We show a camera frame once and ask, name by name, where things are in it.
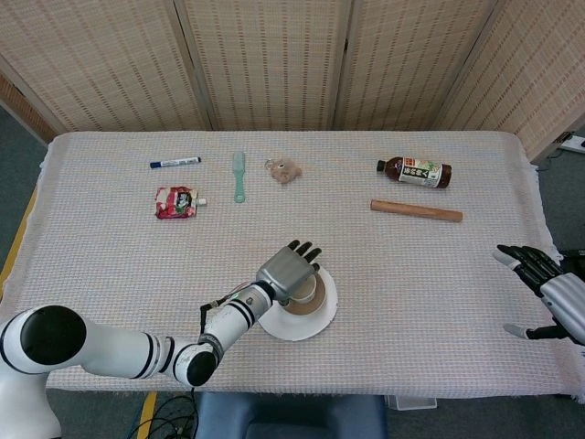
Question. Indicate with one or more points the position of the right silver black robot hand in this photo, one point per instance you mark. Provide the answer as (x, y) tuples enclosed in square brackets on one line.
[(564, 302)]

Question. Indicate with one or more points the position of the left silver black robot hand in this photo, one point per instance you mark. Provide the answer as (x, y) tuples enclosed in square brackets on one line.
[(283, 270)]

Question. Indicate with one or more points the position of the small white paper cup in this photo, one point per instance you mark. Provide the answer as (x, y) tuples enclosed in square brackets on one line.
[(307, 292)]

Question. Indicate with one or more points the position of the beige bowl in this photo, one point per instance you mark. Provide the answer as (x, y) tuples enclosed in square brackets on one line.
[(302, 310)]

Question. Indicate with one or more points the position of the blue robot base seat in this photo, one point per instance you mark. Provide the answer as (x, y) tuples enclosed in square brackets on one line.
[(288, 416)]

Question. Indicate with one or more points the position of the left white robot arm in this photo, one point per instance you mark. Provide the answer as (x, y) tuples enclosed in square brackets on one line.
[(114, 350)]

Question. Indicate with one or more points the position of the white paper plate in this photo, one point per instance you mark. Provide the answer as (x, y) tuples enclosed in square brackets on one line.
[(311, 327)]

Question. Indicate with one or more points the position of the black device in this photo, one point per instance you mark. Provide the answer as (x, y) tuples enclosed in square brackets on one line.
[(577, 255)]

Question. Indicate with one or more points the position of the white woven tablecloth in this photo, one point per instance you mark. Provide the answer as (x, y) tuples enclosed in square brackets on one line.
[(183, 256)]

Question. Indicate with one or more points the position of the green plastic comb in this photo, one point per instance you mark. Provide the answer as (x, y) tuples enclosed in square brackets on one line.
[(239, 176)]

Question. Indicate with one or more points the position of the red snack pouch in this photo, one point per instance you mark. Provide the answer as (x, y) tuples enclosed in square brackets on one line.
[(176, 202)]

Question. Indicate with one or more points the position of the wooden rolling pin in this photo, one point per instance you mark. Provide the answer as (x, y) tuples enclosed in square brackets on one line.
[(416, 210)]

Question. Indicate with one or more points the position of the blue whiteboard marker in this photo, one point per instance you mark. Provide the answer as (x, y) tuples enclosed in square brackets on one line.
[(176, 162)]

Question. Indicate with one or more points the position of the white power strip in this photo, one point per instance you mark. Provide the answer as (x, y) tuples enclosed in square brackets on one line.
[(575, 144)]

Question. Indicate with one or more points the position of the brown tea bottle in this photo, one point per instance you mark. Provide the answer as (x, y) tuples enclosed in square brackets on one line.
[(416, 173)]

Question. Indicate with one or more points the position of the clear plastic box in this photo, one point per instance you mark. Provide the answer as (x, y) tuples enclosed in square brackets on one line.
[(411, 402)]

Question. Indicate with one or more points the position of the woven folding screen panel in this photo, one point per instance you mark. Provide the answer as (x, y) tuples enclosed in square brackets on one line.
[(265, 59), (411, 59), (535, 78), (91, 59)]

